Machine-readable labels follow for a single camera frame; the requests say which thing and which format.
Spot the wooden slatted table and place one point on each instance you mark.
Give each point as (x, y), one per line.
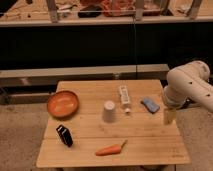
(149, 140)

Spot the red cloth on shelf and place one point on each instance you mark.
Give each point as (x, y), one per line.
(117, 8)

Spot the black object on shelf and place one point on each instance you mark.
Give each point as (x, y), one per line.
(90, 11)

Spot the white ceramic cup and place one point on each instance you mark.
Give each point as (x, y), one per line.
(109, 110)

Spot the grey metal bench rail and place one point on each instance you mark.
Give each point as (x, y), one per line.
(51, 76)

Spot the orange carrot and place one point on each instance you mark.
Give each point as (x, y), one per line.
(111, 150)

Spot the white tube bottle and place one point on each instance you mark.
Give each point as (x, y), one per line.
(125, 99)

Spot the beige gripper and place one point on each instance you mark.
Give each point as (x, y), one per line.
(169, 116)

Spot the orange bowl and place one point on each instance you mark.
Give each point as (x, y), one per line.
(62, 104)

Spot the blue sponge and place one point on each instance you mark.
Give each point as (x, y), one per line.
(150, 105)

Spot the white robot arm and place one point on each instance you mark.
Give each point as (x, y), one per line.
(188, 81)

